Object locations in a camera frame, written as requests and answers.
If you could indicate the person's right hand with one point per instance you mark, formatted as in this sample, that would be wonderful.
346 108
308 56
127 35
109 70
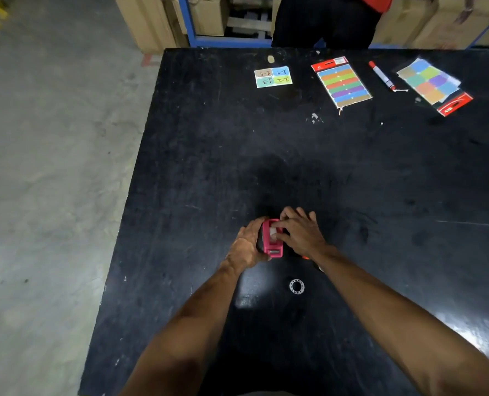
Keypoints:
304 235

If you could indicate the person's left hand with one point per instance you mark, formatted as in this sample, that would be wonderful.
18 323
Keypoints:
244 247

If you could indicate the person's left thumb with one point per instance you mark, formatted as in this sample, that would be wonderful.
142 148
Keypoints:
259 223

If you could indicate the person's right fingers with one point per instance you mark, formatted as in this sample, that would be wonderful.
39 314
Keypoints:
289 216

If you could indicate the pink label maker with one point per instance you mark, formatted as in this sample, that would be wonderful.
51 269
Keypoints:
272 239

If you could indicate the person's right forearm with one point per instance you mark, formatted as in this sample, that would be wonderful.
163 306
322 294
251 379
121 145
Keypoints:
401 325

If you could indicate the person's left forearm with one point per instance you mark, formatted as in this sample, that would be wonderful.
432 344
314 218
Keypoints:
190 329

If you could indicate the sheet of pastel labelled stickers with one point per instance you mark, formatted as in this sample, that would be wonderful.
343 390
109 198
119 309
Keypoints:
273 76

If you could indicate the pack of rainbow strip labels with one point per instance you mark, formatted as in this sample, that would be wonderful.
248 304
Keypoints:
341 82

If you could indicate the red and white marker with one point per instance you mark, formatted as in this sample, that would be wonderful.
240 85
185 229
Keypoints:
382 76

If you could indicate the blue metal rack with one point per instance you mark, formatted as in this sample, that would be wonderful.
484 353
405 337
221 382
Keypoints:
211 39

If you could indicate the pack of pastel square labels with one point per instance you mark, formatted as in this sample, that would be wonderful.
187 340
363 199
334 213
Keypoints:
434 85

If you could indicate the wooden pallet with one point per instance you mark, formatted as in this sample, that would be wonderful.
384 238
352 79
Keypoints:
248 18

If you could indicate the cardboard box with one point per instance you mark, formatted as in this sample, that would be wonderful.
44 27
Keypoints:
209 14
455 22
401 22
151 20

